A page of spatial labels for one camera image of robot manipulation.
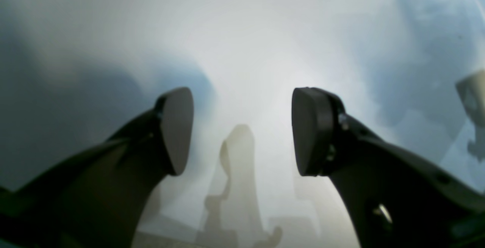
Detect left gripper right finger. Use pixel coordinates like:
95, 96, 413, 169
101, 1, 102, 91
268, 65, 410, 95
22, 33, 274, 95
291, 87, 485, 248

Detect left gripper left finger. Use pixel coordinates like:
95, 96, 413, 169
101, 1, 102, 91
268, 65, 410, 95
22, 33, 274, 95
0, 87, 194, 248

